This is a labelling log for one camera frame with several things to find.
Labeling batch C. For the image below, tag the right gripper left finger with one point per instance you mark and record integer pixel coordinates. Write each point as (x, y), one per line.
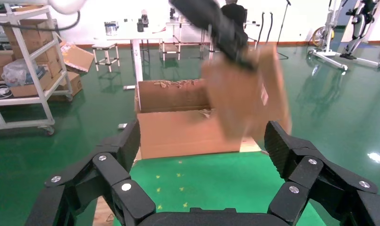
(93, 184)

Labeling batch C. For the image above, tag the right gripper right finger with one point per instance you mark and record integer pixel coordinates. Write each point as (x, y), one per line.
(321, 187)

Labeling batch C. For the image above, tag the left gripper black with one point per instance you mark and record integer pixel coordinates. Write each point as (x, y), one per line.
(208, 15)

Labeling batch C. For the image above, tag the small brown cardboard box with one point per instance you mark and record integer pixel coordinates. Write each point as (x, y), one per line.
(239, 103)

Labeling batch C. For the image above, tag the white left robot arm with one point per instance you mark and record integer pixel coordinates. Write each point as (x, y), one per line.
(65, 5)

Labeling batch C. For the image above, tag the large open cardboard carton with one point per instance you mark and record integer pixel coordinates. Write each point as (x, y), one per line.
(177, 134)

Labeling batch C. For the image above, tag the printed brown cardboard box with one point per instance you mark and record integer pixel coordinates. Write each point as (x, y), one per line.
(72, 84)

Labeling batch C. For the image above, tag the flattened cardboard sheet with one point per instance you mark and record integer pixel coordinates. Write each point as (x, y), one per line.
(76, 57)

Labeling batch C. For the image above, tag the plain brown cardboard box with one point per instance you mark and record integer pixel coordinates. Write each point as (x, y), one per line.
(1, 58)

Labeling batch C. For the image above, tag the stacked cardboard boxes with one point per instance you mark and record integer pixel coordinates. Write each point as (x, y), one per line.
(31, 37)

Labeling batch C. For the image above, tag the person in black clothes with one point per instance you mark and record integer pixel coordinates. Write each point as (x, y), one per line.
(233, 11)

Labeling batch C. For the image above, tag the black tall device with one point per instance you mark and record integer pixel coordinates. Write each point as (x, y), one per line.
(144, 18)

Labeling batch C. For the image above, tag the small white floor object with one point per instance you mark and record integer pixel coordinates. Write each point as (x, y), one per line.
(122, 126)
(129, 87)

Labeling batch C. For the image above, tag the black bottle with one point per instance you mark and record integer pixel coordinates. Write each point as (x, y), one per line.
(140, 25)

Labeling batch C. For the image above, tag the white desk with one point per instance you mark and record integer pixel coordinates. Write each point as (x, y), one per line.
(137, 36)

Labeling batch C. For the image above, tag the black tripod stand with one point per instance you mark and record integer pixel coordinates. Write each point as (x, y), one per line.
(283, 28)

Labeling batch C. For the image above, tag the metal can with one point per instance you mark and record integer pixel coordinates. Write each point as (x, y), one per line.
(111, 28)

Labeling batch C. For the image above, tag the green table cloth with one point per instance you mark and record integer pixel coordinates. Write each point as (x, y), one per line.
(208, 181)

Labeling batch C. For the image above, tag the yellow wheel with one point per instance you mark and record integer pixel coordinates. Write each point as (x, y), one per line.
(319, 36)

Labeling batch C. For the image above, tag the white shelf cart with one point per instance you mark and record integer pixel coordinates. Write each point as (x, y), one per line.
(37, 81)

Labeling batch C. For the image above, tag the clear plastic bag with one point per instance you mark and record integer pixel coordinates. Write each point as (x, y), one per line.
(17, 72)

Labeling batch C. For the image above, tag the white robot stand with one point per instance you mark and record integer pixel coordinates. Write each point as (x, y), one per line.
(342, 53)

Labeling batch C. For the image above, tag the white frame table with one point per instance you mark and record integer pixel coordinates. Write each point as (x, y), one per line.
(177, 34)

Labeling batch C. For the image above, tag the small white frame stool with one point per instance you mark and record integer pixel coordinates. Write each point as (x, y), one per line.
(106, 46)

